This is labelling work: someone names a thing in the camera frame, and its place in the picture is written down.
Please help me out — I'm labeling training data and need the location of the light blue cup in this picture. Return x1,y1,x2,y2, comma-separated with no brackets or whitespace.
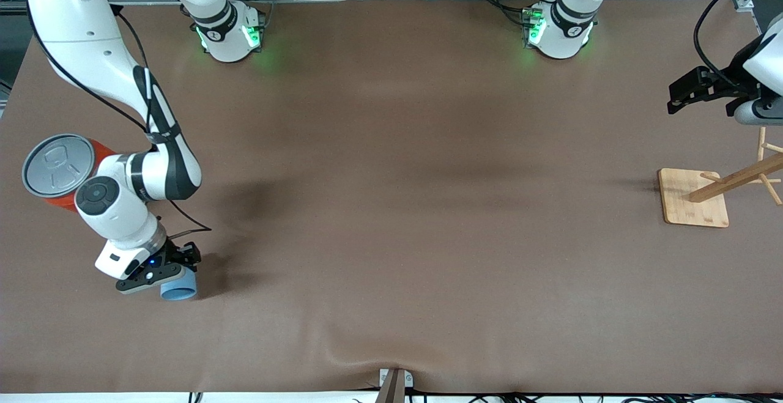
160,267,198,301

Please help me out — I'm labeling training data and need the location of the brown table mat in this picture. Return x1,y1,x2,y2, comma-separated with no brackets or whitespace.
0,0,783,394

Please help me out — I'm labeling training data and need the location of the orange can with grey lid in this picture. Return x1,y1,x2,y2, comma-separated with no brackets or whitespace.
22,133,123,213

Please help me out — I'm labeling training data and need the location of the wooden mug tree rack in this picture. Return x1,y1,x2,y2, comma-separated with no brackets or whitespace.
658,127,783,228

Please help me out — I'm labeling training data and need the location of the brown flat bar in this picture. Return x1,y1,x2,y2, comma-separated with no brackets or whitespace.
374,369,406,403

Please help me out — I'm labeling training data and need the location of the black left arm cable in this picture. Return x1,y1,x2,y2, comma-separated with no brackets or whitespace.
694,0,783,95

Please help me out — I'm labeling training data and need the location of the grey metal bracket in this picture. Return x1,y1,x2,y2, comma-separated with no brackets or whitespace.
378,368,415,389

